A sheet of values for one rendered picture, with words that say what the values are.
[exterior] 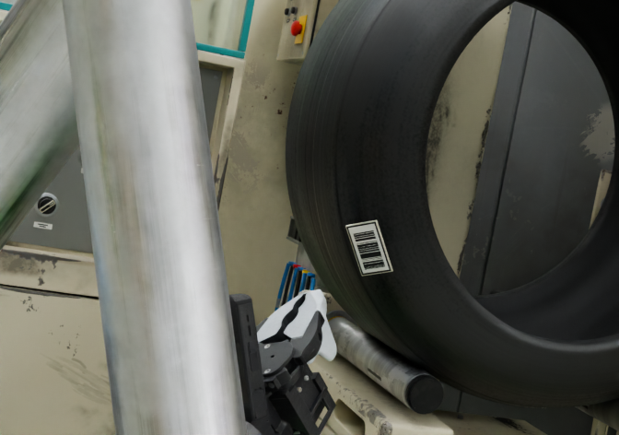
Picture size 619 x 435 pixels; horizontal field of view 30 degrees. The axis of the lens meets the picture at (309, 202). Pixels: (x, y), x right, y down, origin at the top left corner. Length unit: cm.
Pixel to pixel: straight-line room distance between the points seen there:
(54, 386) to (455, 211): 71
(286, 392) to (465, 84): 76
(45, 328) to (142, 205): 119
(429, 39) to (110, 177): 58
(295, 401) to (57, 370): 92
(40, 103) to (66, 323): 99
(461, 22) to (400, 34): 7
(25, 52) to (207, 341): 32
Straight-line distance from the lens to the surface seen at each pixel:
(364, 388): 147
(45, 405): 195
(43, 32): 94
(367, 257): 127
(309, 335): 108
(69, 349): 193
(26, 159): 98
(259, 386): 104
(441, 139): 168
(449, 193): 169
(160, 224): 73
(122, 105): 74
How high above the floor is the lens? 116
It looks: 3 degrees down
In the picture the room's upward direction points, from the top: 11 degrees clockwise
